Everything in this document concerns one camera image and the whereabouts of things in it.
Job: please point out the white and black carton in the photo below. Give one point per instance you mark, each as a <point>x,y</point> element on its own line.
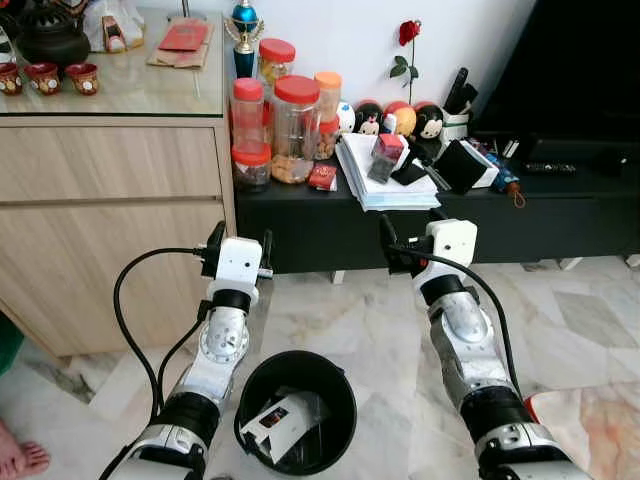
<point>280,425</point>

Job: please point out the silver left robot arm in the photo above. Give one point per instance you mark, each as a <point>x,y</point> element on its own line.
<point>215,370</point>

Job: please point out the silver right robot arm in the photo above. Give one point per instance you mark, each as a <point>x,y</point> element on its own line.
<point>475,360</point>

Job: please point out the black round rubbish bin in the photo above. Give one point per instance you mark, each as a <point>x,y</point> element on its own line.
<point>335,430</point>

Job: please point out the stack of white papers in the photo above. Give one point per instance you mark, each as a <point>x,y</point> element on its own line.
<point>375,190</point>

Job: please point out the black wallet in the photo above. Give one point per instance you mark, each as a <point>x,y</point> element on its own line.
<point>409,173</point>

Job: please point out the small dark jar red lid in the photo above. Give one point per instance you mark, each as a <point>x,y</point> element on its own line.
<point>251,168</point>

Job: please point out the clear box red top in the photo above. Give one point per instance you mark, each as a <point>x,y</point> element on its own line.
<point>386,155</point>

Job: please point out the black and white box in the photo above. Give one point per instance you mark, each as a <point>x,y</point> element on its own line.
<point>463,165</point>

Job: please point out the small red box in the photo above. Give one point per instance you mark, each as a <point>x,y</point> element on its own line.
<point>322,177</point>

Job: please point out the light wooden cabinet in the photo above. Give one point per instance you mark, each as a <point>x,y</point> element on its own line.
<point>90,200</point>

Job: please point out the yellow and red plush doll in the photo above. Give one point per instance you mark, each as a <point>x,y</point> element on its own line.
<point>401,120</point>

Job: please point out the black mouse plush doll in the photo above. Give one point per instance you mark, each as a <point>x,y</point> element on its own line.
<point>429,122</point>

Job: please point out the black and white plush doll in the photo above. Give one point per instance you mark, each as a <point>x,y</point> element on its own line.
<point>369,120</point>

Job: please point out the tall narrow jar red lid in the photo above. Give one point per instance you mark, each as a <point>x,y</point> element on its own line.
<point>247,115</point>

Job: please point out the white cup with remotes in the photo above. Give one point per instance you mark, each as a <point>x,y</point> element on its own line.
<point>459,120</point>

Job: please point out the white round plush doll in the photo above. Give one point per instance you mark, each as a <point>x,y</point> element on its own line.
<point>346,118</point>

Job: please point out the large snack jar red lid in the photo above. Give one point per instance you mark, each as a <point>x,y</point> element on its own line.
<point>296,130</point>

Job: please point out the black TV console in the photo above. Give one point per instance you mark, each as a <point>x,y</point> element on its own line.
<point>560,225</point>

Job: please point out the plastic jar orange lid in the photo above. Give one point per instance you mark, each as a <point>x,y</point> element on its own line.
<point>328,110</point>

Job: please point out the short jar red lid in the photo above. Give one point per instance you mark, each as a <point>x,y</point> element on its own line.
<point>277,60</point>

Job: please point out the red packet on wooden tray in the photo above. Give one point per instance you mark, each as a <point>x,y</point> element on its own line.
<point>182,42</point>

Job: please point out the blue and gold trophy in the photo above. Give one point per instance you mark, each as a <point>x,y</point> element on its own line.
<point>245,40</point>

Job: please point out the artificial red rose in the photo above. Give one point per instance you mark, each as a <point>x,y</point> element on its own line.
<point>409,32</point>

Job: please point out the black television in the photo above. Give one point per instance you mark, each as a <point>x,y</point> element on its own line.
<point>570,60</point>

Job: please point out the black teapot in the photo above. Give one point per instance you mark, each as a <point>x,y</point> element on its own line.
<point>50,40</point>

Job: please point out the person's bare foot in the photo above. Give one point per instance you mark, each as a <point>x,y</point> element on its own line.
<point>20,455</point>

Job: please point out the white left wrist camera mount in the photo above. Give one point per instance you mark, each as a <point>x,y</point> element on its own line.
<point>240,262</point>

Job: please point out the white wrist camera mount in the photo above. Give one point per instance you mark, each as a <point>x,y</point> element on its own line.
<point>450,242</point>
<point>240,262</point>

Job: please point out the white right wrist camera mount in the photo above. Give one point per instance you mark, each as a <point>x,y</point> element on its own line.
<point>450,242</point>

